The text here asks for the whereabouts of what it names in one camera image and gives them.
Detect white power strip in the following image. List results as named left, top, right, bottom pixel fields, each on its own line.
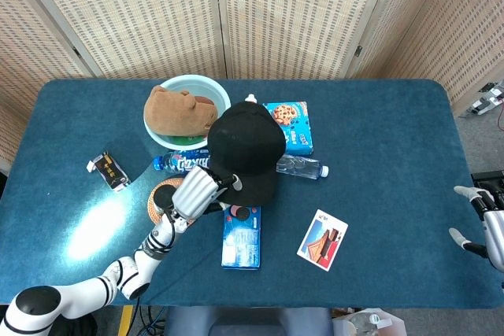
left=466, top=81, right=504, bottom=117

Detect picture card with red building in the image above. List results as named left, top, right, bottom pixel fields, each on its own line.
left=296, top=209, right=349, bottom=272

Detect black baseball cap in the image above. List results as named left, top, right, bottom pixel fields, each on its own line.
left=206, top=101, right=287, bottom=206

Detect light blue plastic basin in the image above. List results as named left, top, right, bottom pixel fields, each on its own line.
left=143, top=75, right=232, bottom=151

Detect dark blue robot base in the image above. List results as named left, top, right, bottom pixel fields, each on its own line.
left=163, top=306, right=335, bottom=336

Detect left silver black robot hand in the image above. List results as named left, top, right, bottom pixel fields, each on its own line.
left=172, top=165, right=243, bottom=221

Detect green item in basin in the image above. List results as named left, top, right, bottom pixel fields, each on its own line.
left=167, top=135, right=209, bottom=146

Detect woven folding screen panel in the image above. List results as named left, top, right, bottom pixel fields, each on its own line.
left=0, top=0, right=95, bottom=166
left=346, top=0, right=504, bottom=116
left=214, top=0, right=406, bottom=80
left=7, top=0, right=228, bottom=79

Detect blue Oreo package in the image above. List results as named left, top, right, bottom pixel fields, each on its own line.
left=220, top=205, right=262, bottom=271

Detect brown plush capybara toy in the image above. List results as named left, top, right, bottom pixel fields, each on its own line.
left=143, top=85, right=219, bottom=137

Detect clear plastic container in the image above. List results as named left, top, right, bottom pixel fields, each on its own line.
left=334, top=308, right=407, bottom=336

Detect clear plastic water bottle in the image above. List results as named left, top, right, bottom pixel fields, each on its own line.
left=275, top=154, right=330, bottom=180

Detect blue label drink bottle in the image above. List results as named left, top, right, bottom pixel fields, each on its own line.
left=152, top=149, right=212, bottom=175

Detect dark snack packet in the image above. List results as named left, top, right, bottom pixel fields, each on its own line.
left=86, top=150, right=132, bottom=192

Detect blue floor cables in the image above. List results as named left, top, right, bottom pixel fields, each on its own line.
left=133, top=304, right=166, bottom=336

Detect blue chocolate chip cookie box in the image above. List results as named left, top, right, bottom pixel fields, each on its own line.
left=262, top=101, right=315, bottom=157

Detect round woven orange coaster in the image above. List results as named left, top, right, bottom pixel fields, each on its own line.
left=146, top=177, right=186, bottom=226

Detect blue felt table cover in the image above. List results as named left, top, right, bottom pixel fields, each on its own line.
left=0, top=78, right=498, bottom=309

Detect glass jar with black lid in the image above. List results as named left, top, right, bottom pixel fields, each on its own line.
left=153, top=185, right=176, bottom=212

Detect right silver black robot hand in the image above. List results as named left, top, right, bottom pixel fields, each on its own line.
left=448, top=185, right=504, bottom=273

